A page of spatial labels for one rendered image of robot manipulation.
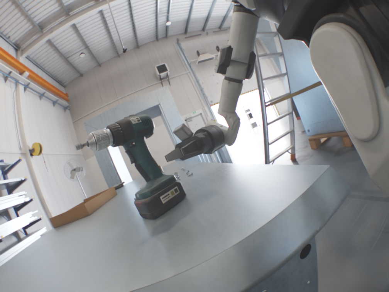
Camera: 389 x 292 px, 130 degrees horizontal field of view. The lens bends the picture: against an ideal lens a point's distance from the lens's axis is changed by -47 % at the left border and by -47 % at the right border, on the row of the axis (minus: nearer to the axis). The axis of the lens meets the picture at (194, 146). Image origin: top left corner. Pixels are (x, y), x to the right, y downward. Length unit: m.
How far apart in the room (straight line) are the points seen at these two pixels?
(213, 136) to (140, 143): 0.24
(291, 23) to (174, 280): 0.36
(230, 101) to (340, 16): 0.46
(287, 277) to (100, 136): 0.44
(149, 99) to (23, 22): 7.60
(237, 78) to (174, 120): 1.61
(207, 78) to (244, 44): 10.73
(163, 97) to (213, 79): 9.28
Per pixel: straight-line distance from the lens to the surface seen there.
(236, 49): 0.56
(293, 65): 2.48
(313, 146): 2.58
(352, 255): 0.98
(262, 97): 1.76
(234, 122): 0.60
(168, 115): 2.12
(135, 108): 2.17
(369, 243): 1.02
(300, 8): 0.28
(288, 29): 0.30
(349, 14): 0.24
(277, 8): 0.34
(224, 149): 2.94
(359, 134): 0.23
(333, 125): 2.38
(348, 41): 0.21
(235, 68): 0.58
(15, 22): 8.78
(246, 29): 0.57
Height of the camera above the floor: 0.77
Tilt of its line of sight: 1 degrees down
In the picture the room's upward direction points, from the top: 24 degrees counter-clockwise
